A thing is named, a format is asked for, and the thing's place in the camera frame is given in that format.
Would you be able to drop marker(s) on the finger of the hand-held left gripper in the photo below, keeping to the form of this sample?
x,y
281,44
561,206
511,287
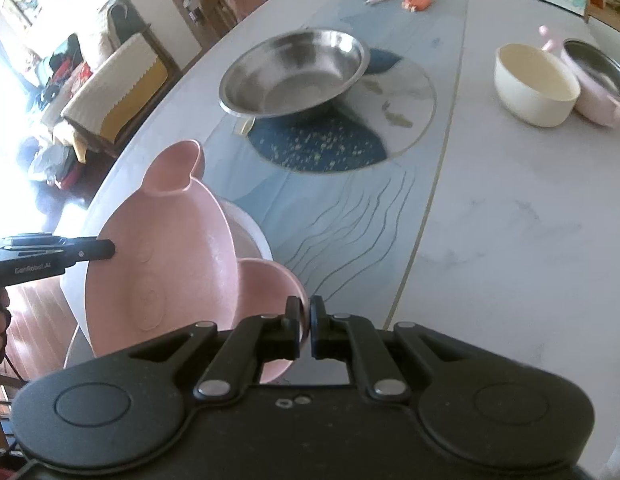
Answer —
x,y
90,250
32,241

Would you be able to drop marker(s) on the wooden chair with towel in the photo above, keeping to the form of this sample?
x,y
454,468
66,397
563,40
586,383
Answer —
x,y
215,10

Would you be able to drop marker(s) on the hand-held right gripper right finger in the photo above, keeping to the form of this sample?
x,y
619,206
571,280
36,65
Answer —
x,y
317,330

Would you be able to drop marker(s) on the pink pot with steel liner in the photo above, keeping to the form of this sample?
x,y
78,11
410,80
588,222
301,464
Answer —
x,y
597,110

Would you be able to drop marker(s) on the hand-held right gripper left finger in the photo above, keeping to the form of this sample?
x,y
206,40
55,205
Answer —
x,y
293,330

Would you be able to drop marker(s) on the pink bear-shaped plate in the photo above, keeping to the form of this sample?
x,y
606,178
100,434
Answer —
x,y
165,260

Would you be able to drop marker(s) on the large white plate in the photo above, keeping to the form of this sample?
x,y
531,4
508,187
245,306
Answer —
x,y
251,240

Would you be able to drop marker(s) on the yellow sofa with white cover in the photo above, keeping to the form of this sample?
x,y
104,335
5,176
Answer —
x,y
115,90

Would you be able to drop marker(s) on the stainless steel bowl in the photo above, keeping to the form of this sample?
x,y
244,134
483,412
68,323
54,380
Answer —
x,y
290,75

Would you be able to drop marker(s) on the small orange plastic object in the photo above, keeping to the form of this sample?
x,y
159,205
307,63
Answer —
x,y
416,1

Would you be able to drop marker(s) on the cream bowl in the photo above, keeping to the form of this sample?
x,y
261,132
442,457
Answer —
x,y
532,107

